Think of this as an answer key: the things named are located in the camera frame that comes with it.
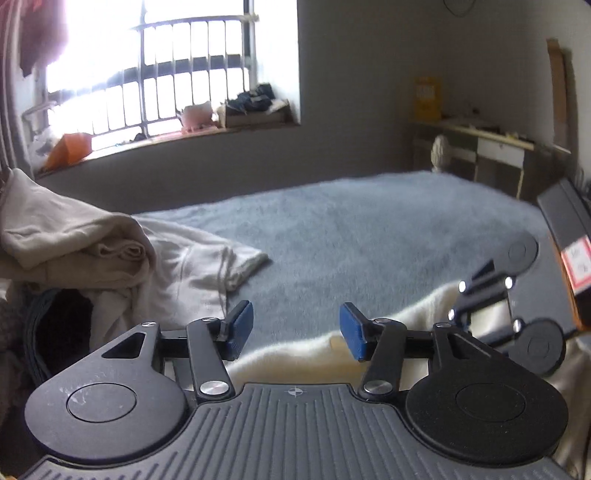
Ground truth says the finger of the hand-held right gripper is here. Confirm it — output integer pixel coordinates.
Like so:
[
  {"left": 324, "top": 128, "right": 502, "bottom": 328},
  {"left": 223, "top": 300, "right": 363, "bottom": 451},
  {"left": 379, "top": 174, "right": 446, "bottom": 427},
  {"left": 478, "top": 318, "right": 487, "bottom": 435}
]
[
  {"left": 447, "top": 295, "right": 526, "bottom": 348},
  {"left": 458, "top": 260, "right": 518, "bottom": 297}
]

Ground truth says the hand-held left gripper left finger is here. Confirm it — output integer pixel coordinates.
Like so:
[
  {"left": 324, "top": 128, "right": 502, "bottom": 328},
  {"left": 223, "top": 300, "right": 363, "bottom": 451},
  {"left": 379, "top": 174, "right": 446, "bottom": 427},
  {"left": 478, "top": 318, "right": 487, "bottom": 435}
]
[{"left": 102, "top": 300, "right": 254, "bottom": 400}]

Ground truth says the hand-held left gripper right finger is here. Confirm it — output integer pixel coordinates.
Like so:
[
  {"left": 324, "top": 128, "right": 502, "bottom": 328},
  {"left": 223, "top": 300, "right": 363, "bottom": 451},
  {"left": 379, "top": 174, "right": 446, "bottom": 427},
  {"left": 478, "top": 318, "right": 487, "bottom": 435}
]
[{"left": 339, "top": 302, "right": 490, "bottom": 400}]

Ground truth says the cream fuzzy sweater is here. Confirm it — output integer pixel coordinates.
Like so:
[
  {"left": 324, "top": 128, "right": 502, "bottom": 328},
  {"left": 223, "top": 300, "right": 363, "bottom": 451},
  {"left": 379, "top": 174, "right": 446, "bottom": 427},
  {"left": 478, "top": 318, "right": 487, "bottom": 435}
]
[{"left": 228, "top": 281, "right": 591, "bottom": 478}]

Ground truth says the cardboard box of dark clothes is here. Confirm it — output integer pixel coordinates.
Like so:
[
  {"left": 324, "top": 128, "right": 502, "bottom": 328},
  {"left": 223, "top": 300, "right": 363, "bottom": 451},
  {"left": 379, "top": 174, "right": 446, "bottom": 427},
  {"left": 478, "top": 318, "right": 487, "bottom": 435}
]
[{"left": 224, "top": 83, "right": 296, "bottom": 127}]

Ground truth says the white shirt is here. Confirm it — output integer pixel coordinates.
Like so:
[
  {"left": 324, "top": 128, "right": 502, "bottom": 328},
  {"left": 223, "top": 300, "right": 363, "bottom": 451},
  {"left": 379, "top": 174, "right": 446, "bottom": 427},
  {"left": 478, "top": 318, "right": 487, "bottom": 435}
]
[{"left": 88, "top": 215, "right": 271, "bottom": 352}]

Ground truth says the white wooden desk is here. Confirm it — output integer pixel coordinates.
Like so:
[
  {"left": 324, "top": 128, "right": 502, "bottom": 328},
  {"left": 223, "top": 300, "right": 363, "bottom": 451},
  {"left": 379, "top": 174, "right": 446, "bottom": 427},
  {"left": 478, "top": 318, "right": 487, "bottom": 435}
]
[{"left": 411, "top": 117, "right": 555, "bottom": 199}]

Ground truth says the dark cloth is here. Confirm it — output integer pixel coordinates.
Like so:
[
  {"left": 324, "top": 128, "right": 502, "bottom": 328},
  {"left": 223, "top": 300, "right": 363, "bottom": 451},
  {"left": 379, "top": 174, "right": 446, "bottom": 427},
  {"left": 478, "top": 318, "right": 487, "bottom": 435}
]
[{"left": 23, "top": 288, "right": 93, "bottom": 384}]

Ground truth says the yellow box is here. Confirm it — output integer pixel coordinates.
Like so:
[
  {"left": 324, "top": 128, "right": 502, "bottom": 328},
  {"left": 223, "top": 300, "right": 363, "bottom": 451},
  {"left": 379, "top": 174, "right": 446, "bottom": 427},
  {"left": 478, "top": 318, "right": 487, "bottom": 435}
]
[{"left": 413, "top": 76, "right": 441, "bottom": 121}]

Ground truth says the long cardboard box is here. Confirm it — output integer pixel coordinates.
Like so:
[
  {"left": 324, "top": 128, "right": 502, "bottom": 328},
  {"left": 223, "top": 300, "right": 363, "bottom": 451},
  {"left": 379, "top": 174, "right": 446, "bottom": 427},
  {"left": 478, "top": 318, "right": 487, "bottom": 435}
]
[{"left": 546, "top": 38, "right": 578, "bottom": 158}]

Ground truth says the beige folded garment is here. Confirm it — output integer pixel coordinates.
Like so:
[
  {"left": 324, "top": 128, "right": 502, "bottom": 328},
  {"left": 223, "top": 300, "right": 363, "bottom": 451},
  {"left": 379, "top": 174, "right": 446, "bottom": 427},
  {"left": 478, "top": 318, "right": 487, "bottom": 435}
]
[{"left": 0, "top": 168, "right": 158, "bottom": 291}]

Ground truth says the orange bag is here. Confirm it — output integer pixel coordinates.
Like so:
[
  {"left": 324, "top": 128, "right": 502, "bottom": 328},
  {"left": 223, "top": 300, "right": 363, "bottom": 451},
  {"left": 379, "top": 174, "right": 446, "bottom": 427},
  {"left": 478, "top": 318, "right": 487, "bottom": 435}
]
[{"left": 44, "top": 133, "right": 93, "bottom": 171}]

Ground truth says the barred window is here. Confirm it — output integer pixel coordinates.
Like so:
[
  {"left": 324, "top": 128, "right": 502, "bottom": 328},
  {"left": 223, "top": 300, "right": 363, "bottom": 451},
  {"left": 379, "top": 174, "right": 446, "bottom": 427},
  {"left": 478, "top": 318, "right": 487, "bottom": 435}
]
[{"left": 46, "top": 0, "right": 301, "bottom": 139}]

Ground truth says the grey curtain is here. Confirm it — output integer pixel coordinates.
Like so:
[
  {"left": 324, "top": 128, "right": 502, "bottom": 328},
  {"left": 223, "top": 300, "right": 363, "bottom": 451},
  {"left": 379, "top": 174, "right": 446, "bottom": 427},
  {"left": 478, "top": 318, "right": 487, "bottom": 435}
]
[{"left": 0, "top": 0, "right": 28, "bottom": 181}]

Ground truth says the dark hanging garment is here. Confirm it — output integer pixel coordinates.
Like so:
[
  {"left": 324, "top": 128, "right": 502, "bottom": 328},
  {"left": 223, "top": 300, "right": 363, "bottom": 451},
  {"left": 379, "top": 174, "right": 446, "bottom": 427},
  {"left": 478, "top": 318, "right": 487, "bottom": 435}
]
[{"left": 18, "top": 0, "right": 70, "bottom": 77}]

